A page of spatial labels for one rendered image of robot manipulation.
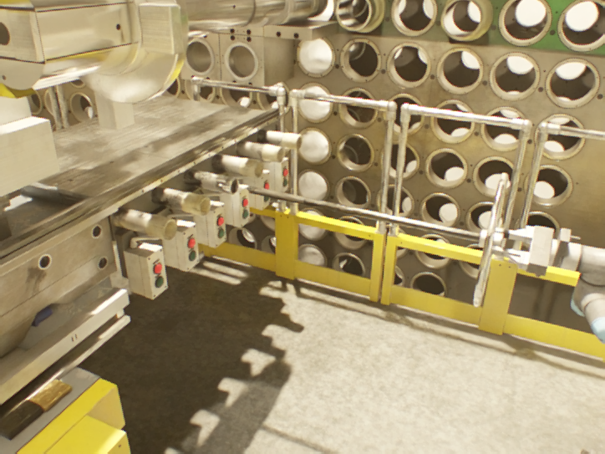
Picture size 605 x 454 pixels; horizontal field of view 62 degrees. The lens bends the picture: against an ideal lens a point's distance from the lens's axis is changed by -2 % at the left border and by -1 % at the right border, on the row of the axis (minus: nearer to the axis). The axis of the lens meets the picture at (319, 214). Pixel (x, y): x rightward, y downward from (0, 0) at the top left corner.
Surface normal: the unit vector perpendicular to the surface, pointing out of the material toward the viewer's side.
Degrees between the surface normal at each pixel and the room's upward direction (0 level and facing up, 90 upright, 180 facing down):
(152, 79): 90
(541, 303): 90
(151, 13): 90
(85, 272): 90
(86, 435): 0
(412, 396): 0
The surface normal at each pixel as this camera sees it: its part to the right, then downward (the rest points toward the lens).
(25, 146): 0.92, 0.20
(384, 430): 0.03, -0.89
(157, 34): -0.40, 0.40
